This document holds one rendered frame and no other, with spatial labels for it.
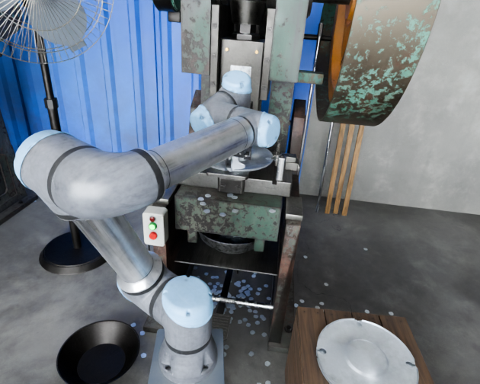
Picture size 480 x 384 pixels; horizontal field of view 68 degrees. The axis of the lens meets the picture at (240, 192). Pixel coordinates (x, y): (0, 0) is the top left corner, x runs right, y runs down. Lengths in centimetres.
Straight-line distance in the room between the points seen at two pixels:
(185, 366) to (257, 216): 58
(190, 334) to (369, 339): 62
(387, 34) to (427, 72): 171
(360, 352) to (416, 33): 89
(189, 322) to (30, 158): 47
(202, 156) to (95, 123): 232
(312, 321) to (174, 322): 57
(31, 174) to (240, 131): 39
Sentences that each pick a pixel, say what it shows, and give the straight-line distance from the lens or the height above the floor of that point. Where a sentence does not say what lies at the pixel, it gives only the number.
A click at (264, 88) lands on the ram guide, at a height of 103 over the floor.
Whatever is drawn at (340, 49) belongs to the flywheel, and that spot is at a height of 114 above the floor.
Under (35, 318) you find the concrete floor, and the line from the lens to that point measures 188.
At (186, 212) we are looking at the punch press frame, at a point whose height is 58.
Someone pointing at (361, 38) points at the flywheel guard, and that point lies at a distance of 96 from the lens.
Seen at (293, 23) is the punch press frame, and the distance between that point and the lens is 121.
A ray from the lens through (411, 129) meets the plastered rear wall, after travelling 274.
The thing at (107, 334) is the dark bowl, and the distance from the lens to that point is 168.
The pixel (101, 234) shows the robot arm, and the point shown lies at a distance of 75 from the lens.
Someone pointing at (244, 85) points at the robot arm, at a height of 110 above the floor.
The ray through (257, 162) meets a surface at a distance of 127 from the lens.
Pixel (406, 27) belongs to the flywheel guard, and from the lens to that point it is 98.
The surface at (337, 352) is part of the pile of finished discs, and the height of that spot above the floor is 37.
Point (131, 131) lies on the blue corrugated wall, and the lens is 283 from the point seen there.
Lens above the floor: 127
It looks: 28 degrees down
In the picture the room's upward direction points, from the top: 4 degrees clockwise
